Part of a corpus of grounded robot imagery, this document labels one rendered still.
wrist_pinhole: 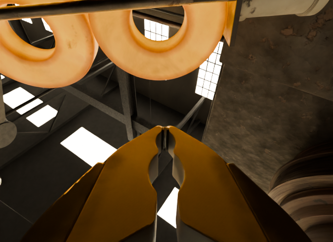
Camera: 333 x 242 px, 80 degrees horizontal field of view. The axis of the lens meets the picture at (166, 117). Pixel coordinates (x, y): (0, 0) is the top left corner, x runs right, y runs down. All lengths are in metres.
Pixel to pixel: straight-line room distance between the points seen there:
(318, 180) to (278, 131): 0.19
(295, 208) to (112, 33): 0.54
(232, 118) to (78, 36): 0.52
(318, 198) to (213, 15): 0.43
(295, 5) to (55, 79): 0.30
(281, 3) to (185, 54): 0.11
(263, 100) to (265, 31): 0.20
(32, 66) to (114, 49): 0.11
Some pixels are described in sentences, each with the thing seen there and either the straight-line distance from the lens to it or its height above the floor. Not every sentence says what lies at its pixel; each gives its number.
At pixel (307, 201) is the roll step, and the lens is 0.57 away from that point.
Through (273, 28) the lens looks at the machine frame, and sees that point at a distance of 0.47.
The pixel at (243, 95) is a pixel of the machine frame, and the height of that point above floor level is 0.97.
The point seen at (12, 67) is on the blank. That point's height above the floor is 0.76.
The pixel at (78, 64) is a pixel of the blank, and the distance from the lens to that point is 0.29.
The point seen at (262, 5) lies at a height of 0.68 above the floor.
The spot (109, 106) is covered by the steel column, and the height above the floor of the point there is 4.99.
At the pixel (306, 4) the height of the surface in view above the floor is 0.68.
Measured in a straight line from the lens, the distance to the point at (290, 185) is 0.57.
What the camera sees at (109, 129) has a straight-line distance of 9.48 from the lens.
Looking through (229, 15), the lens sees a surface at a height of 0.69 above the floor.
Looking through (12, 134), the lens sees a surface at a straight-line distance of 3.14.
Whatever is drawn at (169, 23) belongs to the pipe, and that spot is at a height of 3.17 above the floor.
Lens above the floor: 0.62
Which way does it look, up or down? 46 degrees up
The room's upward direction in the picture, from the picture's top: 177 degrees counter-clockwise
